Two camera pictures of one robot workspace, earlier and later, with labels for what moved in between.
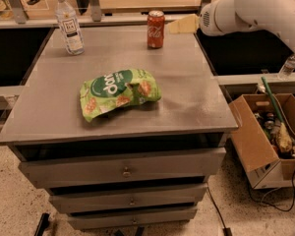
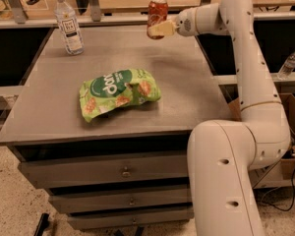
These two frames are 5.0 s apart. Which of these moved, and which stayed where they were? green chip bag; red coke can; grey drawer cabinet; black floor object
Moved: red coke can
Stayed: black floor object; grey drawer cabinet; green chip bag
